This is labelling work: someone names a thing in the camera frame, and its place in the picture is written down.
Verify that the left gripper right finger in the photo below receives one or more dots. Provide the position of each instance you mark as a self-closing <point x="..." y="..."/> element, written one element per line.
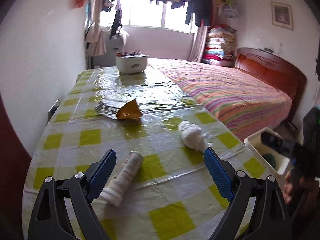
<point x="270" y="218"/>

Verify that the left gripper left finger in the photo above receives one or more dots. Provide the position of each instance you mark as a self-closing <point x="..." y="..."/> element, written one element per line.
<point x="49" y="218"/>

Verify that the green broccoli plush toy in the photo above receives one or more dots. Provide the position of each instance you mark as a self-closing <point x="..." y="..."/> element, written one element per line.
<point x="270" y="159"/>

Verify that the white cylindrical tube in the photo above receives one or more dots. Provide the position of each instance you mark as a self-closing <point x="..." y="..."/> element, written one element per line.
<point x="114" y="192"/>

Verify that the white tissue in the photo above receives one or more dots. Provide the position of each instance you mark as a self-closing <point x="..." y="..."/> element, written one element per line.
<point x="193" y="136"/>

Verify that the orange foil wrapper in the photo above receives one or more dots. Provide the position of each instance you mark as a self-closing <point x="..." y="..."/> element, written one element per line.
<point x="118" y="110"/>

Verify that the cream plastic trash bin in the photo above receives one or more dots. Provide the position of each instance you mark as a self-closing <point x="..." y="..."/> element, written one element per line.
<point x="253" y="142"/>

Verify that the person right hand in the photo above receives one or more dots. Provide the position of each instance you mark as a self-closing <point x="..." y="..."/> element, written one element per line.
<point x="309" y="184"/>

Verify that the dark red door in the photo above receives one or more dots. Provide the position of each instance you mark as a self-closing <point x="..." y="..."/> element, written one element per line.
<point x="15" y="162"/>

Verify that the striped bed cover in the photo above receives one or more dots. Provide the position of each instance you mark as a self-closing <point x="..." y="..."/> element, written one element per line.
<point x="243" y="103"/>

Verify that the red wooden headboard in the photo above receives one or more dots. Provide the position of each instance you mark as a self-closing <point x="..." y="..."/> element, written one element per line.
<point x="274" y="71"/>

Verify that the stack of folded quilts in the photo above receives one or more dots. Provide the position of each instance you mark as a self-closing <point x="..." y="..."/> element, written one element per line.
<point x="220" y="46"/>

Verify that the framed picture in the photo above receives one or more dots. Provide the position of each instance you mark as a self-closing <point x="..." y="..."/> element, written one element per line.
<point x="282" y="15"/>

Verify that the pink right curtain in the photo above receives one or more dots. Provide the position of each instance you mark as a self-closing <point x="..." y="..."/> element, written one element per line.
<point x="198" y="44"/>

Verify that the pink curtain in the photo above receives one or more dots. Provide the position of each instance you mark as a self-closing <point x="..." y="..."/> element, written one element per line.
<point x="198" y="44"/>
<point x="95" y="36"/>

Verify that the white storage caddy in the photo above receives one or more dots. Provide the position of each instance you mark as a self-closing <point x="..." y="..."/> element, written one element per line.
<point x="131" y="63"/>

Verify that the white appliance by window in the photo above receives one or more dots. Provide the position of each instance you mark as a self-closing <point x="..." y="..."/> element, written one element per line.
<point x="115" y="44"/>

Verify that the pink left curtain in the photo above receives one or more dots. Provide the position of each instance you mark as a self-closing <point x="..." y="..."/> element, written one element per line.
<point x="95" y="36"/>

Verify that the black hanging garment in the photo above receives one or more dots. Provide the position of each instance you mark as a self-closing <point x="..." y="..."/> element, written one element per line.
<point x="117" y="20"/>

